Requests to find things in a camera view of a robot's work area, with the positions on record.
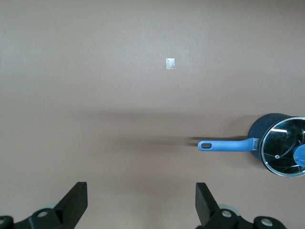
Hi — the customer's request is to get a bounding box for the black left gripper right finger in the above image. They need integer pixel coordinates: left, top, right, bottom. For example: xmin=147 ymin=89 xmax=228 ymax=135
xmin=195 ymin=182 xmax=254 ymax=229

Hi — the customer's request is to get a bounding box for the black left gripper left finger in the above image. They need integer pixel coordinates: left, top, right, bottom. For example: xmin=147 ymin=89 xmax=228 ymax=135
xmin=13 ymin=182 xmax=88 ymax=229

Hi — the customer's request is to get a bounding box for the glass lid with blue knob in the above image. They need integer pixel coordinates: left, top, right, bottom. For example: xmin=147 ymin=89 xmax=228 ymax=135
xmin=261 ymin=116 xmax=305 ymax=177

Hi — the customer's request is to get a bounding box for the small clear tape piece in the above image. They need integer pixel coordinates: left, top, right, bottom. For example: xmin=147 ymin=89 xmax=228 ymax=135
xmin=165 ymin=57 xmax=176 ymax=71

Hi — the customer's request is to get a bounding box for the dark pot with blue handle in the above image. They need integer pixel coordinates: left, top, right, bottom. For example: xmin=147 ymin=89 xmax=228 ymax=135
xmin=197 ymin=113 xmax=305 ymax=177

